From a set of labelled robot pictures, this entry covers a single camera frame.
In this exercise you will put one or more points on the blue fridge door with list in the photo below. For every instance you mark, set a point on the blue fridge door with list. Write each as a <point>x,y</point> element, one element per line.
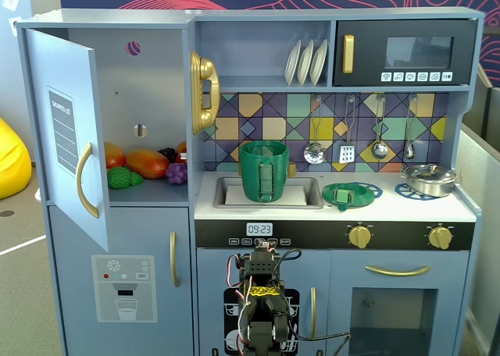
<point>39,200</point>

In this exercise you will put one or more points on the yellow beanbag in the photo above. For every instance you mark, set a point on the yellow beanbag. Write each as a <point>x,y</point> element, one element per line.
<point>13,164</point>

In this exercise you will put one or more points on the purple toy grapes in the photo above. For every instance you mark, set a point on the purple toy grapes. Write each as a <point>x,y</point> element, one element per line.
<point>176,173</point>

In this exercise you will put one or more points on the black toy microwave door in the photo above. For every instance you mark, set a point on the black toy microwave door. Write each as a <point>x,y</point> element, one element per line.
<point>367,63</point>

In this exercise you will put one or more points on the orange toy mango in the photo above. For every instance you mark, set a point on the orange toy mango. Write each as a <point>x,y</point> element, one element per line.
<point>146,164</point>

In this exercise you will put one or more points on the red yellow toy peach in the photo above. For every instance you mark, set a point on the red yellow toy peach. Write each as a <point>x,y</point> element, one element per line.
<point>114,157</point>

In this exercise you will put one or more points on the metal slotted spatula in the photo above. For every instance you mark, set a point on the metal slotted spatula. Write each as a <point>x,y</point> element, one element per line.
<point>347,154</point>

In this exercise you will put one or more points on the white wall outlet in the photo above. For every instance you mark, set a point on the white wall outlet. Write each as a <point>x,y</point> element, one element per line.
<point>11,0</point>
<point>15,25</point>

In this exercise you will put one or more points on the grey desk partition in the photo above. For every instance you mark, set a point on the grey desk partition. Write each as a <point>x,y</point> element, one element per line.
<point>480,168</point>

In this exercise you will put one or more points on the metal spoon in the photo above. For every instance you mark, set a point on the metal spoon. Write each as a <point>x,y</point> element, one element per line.
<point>409,151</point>

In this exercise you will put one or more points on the blue toy play kitchen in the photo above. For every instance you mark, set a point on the blue toy play kitchen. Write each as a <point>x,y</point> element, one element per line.
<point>273,24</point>

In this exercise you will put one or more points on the dark toy grapes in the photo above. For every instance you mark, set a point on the dark toy grapes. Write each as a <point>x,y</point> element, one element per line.
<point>168,154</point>

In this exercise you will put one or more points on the green toy broccoli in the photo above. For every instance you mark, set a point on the green toy broccoli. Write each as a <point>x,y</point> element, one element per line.
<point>119,177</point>

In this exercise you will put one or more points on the gold stove knob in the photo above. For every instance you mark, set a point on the gold stove knob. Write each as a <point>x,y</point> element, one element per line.
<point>440,237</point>
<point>359,237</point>

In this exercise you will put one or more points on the grey toy sink basin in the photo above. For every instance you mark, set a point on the grey toy sink basin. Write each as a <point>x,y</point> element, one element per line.
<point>312,184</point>

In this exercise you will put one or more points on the green cylindrical container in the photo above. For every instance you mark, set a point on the green cylindrical container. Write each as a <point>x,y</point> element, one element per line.
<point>252,176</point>

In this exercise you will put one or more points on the steel pot with lid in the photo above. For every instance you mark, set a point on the steel pot with lid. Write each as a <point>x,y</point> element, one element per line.
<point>429,182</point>

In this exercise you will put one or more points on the blue stove burner grate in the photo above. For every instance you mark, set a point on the blue stove burner grate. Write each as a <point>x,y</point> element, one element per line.
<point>402,191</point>
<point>377,192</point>

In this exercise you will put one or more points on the metal skimmer utensil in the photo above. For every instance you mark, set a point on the metal skimmer utensil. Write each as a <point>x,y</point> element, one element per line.
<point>315,154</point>

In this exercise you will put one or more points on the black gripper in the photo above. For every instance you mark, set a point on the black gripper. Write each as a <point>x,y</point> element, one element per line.
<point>265,261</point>

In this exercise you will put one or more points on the gold toy telephone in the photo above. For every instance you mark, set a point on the gold toy telephone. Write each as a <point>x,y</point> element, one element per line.
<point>205,65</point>

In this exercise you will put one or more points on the metal ladle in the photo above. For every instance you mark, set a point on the metal ladle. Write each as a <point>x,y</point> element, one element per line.
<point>379,150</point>

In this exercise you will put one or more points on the gold toy faucet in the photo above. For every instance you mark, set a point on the gold toy faucet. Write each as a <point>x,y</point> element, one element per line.
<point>292,169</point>

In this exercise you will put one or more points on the white toy plate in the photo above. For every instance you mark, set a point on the white toy plate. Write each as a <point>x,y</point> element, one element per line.
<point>304,65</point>
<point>319,61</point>
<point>292,65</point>

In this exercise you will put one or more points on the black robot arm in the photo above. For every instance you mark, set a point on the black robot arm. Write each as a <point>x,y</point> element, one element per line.
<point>261,328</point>

